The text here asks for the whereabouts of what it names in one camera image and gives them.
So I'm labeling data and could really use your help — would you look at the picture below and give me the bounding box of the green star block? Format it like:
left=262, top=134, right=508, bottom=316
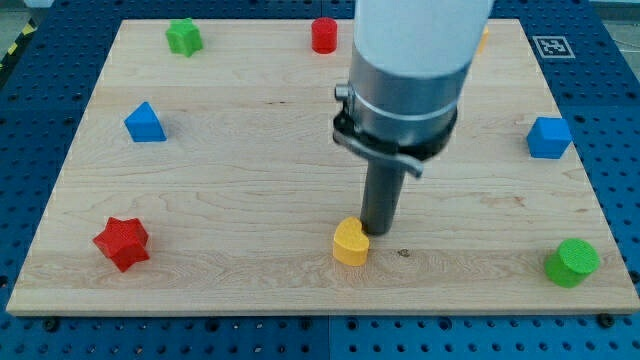
left=165, top=18, right=203, bottom=57

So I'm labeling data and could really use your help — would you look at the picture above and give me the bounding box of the wooden board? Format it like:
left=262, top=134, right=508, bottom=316
left=7, top=20, right=639, bottom=316

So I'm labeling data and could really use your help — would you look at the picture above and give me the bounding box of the blue cube block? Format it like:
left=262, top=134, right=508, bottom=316
left=526, top=117, right=573, bottom=159

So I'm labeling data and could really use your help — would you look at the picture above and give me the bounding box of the green cylinder block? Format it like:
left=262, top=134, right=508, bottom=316
left=544, top=238, right=600, bottom=288

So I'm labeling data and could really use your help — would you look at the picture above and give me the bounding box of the red star block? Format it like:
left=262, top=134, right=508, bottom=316
left=93, top=217, right=150, bottom=272

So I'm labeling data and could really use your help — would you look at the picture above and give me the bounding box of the red cylinder block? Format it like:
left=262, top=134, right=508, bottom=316
left=311, top=17, right=338, bottom=54

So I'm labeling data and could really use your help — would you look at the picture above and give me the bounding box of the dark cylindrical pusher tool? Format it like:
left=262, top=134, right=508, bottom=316
left=360, top=162, right=405, bottom=236

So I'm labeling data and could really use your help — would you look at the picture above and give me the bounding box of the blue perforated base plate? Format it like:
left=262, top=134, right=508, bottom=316
left=1, top=0, right=639, bottom=359

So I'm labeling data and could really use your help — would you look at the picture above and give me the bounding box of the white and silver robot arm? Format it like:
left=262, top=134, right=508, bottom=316
left=333, top=0, right=494, bottom=177

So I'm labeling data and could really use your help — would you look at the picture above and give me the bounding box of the blue triangle block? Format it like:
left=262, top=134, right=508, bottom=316
left=124, top=102, right=167, bottom=142

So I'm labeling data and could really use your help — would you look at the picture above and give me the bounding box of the yellow block behind arm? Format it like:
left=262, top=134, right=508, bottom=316
left=476, top=25, right=489, bottom=54

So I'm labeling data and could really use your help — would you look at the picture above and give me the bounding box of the yellow heart block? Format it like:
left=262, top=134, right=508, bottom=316
left=332, top=217, right=370, bottom=266

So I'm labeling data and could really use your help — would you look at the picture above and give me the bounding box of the fiducial marker tag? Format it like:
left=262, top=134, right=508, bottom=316
left=533, top=35, right=575, bottom=59

